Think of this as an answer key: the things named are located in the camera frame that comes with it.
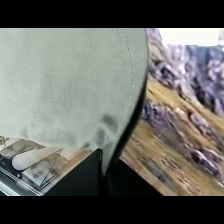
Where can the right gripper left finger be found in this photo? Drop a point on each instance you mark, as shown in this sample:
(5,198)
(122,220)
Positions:
(85,180)

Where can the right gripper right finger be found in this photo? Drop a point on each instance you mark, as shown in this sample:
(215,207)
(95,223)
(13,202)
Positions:
(126,183)

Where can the pale grey-green garment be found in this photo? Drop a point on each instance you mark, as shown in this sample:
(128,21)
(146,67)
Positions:
(66,86)

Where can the silver frame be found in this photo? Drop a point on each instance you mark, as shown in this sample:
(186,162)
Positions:
(12,187)

